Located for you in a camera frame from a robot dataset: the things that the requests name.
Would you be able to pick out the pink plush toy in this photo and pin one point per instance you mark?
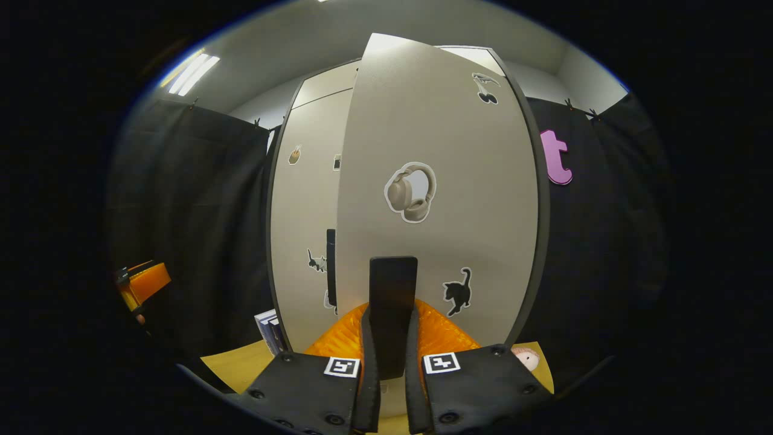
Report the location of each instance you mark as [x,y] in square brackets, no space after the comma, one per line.
[526,358]

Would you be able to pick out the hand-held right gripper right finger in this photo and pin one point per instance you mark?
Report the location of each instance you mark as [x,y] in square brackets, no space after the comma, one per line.
[413,393]

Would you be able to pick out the dark blue box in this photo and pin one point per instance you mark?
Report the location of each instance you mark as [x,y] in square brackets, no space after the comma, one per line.
[280,335]

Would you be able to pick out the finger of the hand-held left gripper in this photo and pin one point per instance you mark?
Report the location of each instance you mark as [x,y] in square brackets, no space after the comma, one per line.
[148,284]

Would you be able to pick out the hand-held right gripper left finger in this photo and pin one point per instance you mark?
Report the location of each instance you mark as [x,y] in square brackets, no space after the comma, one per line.
[369,393]

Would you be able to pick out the beige door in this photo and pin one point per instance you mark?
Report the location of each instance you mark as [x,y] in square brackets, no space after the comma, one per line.
[302,211]
[423,121]

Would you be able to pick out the black backdrop cloth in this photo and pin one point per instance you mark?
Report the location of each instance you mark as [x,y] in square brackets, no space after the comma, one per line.
[199,211]

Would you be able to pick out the double-door shoe cabinet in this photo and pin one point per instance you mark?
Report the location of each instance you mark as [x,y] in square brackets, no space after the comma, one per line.
[543,211]

